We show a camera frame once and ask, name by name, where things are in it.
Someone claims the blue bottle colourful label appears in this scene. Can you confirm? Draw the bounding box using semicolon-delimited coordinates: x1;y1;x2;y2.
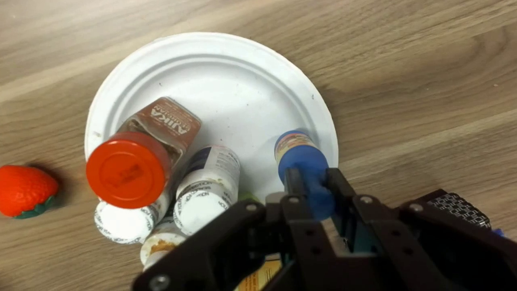
273;128;336;222

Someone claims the white pill bottle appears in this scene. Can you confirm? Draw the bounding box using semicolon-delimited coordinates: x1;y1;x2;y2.
92;196;163;248
139;232;188;272
173;144;242;238

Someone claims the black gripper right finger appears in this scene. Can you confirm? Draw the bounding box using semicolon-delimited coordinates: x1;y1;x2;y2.
323;169;517;291

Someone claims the orange toy tomato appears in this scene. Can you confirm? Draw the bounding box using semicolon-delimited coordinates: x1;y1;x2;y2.
0;164;62;220

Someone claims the spice jar red lid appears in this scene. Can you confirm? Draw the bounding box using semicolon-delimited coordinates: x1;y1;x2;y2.
84;96;204;211

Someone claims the grey woven basket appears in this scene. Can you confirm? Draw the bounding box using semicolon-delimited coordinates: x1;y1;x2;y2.
419;188;495;232

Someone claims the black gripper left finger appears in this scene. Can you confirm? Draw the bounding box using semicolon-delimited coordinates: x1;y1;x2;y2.
131;167;338;291

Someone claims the white paper plate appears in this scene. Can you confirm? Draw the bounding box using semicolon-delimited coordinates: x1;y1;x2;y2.
83;31;341;217

